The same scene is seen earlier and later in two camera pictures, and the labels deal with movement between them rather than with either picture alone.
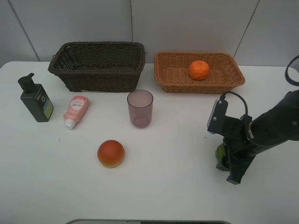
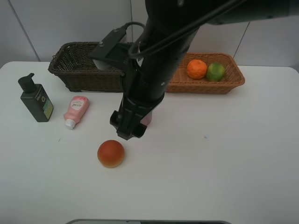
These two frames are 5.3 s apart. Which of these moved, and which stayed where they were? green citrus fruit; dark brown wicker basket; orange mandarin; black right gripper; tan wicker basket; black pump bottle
Moved: green citrus fruit; black right gripper
Stayed: tan wicker basket; dark brown wicker basket; black pump bottle; orange mandarin
